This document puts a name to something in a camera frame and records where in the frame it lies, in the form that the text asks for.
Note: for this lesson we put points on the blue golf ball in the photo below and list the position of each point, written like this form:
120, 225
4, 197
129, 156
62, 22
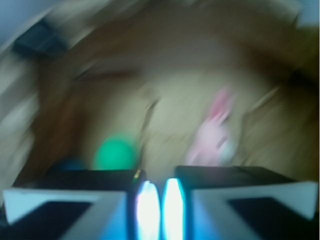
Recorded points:
70, 164

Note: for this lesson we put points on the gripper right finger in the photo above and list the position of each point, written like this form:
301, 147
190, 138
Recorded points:
238, 203

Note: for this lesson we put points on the green golf ball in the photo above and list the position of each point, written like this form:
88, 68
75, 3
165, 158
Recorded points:
117, 152

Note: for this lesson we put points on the pink plush bunny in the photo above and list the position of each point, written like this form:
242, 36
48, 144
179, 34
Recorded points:
212, 145

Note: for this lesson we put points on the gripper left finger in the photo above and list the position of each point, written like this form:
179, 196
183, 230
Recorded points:
83, 205

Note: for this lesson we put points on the brown paper bag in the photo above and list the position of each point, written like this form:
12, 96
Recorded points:
150, 72

